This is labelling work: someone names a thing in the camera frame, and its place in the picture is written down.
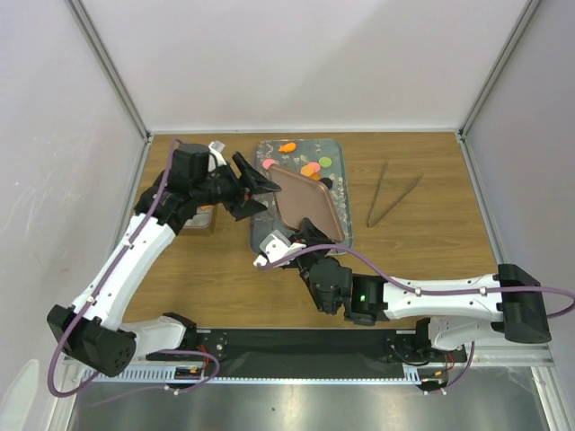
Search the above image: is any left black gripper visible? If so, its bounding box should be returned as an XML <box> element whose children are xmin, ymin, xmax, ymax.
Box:
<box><xmin>191</xmin><ymin>152</ymin><xmax>279</xmax><ymax>220</ymax></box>

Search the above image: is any brown translucent box lid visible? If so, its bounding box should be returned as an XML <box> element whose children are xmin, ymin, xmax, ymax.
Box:
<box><xmin>268</xmin><ymin>164</ymin><xmax>345</xmax><ymax>242</ymax></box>

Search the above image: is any clear box with paper cups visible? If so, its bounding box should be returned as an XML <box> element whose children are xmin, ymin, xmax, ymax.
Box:
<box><xmin>180</xmin><ymin>206</ymin><xmax>217</xmax><ymax>236</ymax></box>

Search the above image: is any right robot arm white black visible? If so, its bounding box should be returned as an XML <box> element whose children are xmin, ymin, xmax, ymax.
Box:
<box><xmin>263</xmin><ymin>220</ymin><xmax>552</xmax><ymax>361</ymax></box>

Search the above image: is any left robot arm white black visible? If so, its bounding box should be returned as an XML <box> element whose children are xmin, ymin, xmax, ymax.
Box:
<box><xmin>47</xmin><ymin>139</ymin><xmax>280</xmax><ymax>377</ymax></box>

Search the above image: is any pink round cookie left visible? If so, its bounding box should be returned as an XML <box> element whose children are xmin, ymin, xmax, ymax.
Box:
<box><xmin>262</xmin><ymin>158</ymin><xmax>278</xmax><ymax>170</ymax></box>

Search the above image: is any black round cookie top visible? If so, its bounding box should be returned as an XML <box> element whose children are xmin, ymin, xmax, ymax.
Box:
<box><xmin>320</xmin><ymin>178</ymin><xmax>333</xmax><ymax>189</ymax></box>

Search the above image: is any orange round cookie stacked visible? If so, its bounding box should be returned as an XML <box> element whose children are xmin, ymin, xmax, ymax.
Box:
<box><xmin>300</xmin><ymin>164</ymin><xmax>315</xmax><ymax>177</ymax></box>

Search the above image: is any orange fish cookie top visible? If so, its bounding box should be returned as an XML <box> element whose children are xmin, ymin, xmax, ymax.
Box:
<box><xmin>279</xmin><ymin>142</ymin><xmax>296</xmax><ymax>154</ymax></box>

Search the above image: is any green round cookie top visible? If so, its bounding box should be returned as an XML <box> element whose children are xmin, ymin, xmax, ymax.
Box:
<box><xmin>318</xmin><ymin>156</ymin><xmax>332</xmax><ymax>168</ymax></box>

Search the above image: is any floral patterned metal tray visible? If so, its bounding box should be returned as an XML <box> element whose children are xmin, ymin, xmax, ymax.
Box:
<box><xmin>250</xmin><ymin>138</ymin><xmax>353</xmax><ymax>253</ymax></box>

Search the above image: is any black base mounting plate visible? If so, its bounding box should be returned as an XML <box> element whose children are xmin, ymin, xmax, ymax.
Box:
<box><xmin>146</xmin><ymin>328</ymin><xmax>468</xmax><ymax>381</ymax></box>

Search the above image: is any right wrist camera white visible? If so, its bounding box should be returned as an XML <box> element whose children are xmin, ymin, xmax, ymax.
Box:
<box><xmin>253</xmin><ymin>230</ymin><xmax>305</xmax><ymax>268</ymax></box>

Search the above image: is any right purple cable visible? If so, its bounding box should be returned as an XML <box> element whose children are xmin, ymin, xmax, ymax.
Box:
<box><xmin>255</xmin><ymin>244</ymin><xmax>575</xmax><ymax>396</ymax></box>

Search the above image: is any purple cable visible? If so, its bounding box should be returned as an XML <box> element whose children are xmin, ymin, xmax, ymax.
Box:
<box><xmin>47</xmin><ymin>137</ymin><xmax>221</xmax><ymax>408</ymax></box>
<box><xmin>255</xmin><ymin>244</ymin><xmax>575</xmax><ymax>396</ymax></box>

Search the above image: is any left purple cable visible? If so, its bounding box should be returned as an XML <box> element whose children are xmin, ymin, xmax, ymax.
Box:
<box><xmin>47</xmin><ymin>137</ymin><xmax>221</xmax><ymax>408</ymax></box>

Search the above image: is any aluminium frame rail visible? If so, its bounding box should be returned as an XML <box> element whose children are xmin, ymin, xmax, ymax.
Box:
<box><xmin>75</xmin><ymin>327</ymin><xmax>552</xmax><ymax>388</ymax></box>

